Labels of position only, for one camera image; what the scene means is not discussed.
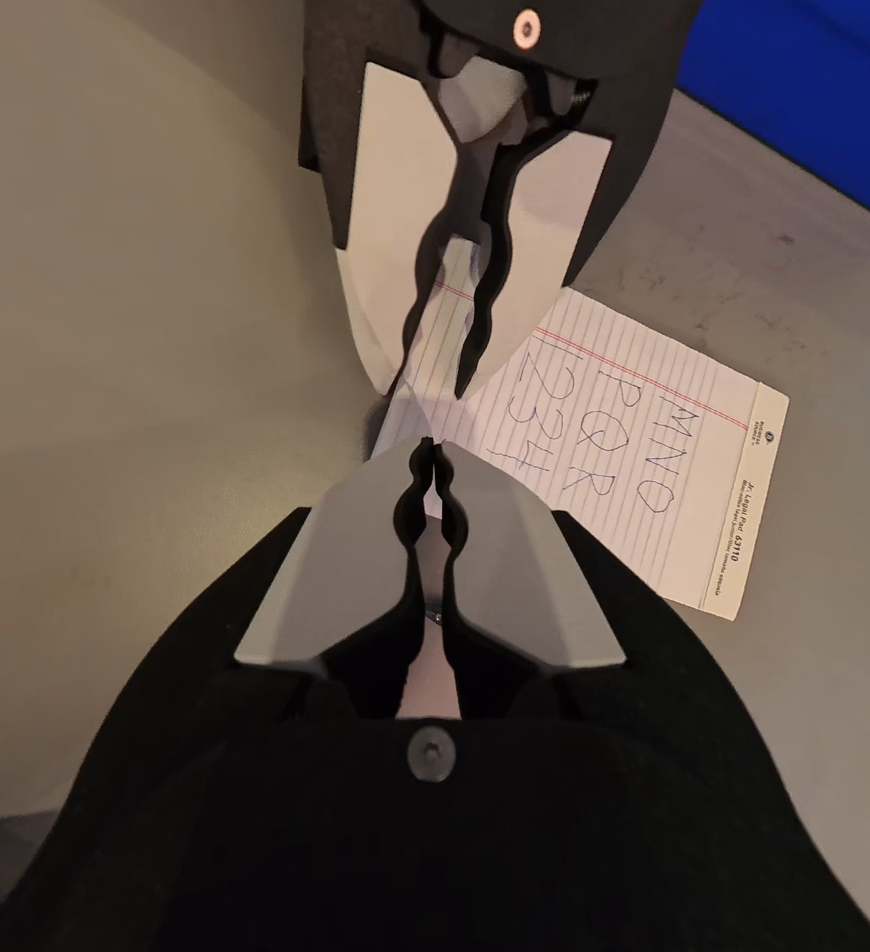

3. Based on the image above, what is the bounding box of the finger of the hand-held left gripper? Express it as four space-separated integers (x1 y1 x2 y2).
452 126 616 400
333 61 467 394

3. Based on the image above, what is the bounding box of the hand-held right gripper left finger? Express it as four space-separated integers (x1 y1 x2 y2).
234 437 436 681

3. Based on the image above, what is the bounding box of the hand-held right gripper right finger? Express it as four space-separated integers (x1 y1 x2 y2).
433 440 627 681

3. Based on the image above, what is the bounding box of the white lined notepad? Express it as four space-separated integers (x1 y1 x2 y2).
370 234 790 622

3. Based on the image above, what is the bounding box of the blue plastic bin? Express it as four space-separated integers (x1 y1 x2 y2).
676 0 870 240

